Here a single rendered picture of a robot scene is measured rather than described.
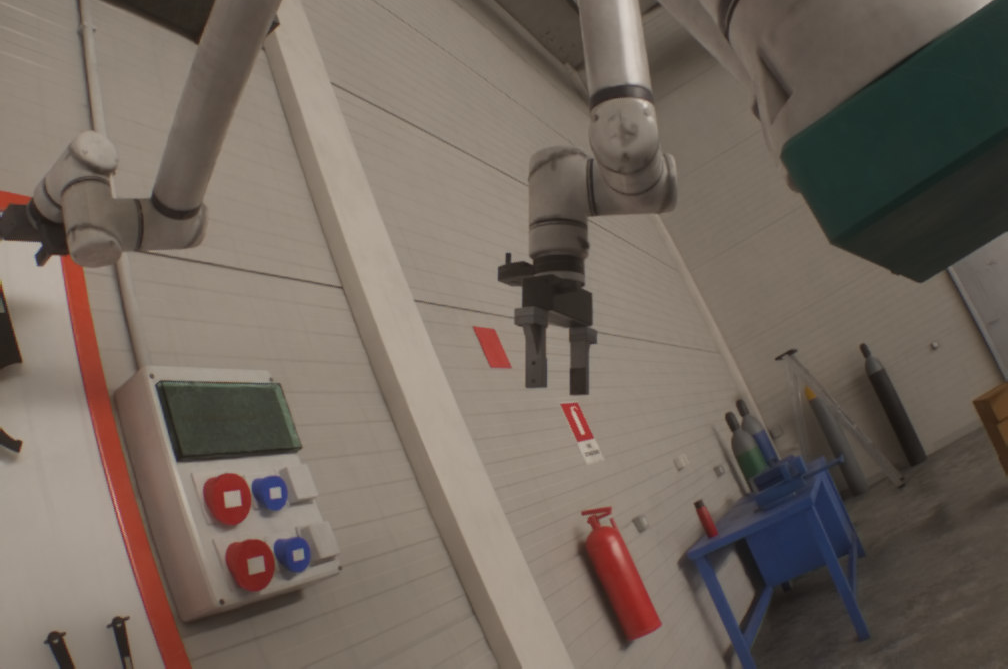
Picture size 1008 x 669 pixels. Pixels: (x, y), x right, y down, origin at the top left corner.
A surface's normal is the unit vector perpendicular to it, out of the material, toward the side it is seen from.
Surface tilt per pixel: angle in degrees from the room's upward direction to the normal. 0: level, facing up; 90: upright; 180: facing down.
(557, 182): 91
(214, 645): 90
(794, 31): 68
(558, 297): 114
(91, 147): 87
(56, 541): 90
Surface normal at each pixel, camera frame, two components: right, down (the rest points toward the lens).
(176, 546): -0.44, -0.09
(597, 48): -0.64, -0.14
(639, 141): -0.17, -0.13
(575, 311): 0.87, -0.10
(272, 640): 0.81, -0.48
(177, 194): 0.14, 0.72
